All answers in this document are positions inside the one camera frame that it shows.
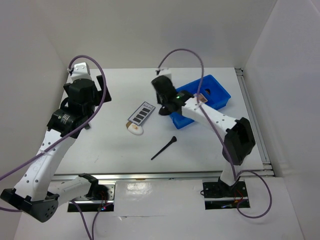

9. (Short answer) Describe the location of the black fan makeup brush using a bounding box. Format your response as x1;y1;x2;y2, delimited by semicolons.
158;106;171;116

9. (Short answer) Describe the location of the pink eyeshadow palette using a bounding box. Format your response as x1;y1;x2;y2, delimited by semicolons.
197;93;208;103

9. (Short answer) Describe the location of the black slim makeup brush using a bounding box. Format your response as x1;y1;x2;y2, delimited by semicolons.
150;136;177;161

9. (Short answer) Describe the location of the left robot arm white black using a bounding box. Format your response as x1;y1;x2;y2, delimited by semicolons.
0;75;111;223

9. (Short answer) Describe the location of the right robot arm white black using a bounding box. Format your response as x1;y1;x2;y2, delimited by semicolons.
151;75;256;196

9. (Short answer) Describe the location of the blue plastic divided bin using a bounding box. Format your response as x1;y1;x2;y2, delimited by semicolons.
169;75;231;130

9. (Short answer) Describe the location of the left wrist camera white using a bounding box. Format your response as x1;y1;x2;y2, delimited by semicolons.
68;62;92;82

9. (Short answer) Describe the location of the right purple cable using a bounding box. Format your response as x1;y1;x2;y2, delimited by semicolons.
156;48;273;220

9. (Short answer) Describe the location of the purple cable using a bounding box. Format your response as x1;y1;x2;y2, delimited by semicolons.
0;54;108;240
156;48;273;220

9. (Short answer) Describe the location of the aluminium rail front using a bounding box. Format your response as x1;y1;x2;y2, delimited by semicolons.
53;170;225;183

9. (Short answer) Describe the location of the aluminium rail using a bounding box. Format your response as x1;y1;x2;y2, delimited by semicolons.
234;68;275;177
53;170;225;183

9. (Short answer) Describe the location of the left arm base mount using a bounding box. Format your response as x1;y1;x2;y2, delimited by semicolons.
74;181;116;213

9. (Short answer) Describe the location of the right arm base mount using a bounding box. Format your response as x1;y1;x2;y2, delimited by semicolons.
200;181;251;210

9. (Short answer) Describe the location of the aluminium rail right side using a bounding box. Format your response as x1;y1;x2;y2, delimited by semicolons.
234;68;275;177

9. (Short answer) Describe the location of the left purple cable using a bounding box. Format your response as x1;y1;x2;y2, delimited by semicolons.
0;54;108;240

